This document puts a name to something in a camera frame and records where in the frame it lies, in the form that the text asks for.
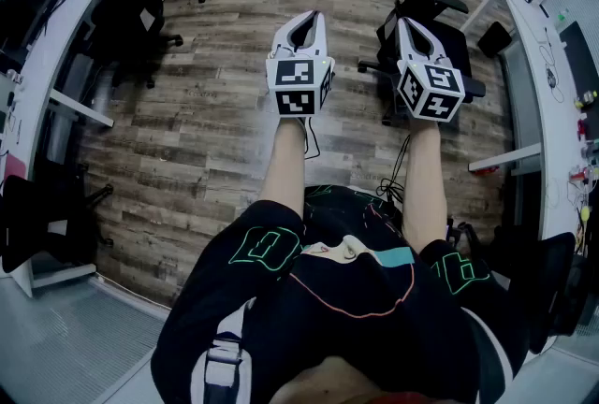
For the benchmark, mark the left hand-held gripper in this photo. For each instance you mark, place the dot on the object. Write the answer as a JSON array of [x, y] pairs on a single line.
[[295, 72]]

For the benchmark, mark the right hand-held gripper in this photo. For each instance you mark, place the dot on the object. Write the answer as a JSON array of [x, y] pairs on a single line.
[[440, 79]]

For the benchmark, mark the person's right forearm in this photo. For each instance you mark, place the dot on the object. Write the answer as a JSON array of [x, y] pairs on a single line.
[[423, 187]]

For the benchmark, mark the person's left forearm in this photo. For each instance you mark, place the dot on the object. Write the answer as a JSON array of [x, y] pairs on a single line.
[[283, 168]]

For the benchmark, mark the black trash bin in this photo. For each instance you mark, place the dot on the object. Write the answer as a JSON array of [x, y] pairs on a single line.
[[495, 39]]

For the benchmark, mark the curved white desk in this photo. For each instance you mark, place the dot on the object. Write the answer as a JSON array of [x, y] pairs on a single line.
[[531, 47]]

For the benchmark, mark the small plastic drink bottle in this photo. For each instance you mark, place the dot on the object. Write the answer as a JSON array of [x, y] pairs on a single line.
[[562, 18]]

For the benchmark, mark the black rectangular panel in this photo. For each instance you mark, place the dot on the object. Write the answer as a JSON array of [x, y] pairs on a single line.
[[582, 61]]

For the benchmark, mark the small yellow gadget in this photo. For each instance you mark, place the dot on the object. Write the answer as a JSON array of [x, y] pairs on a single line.
[[587, 99]]

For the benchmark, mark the small red object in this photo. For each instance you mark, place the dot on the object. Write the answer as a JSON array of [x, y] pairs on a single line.
[[582, 129]]

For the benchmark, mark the person's black printed t-shirt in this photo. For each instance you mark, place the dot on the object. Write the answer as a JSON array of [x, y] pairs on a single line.
[[351, 290]]

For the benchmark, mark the long white desk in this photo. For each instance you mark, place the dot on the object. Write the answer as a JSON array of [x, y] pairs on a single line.
[[47, 65]]

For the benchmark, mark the black computer monitor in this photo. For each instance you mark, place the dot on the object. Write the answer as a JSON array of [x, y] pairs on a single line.
[[33, 4]]

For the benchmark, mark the pink folder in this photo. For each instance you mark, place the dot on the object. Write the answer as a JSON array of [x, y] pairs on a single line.
[[14, 167]]

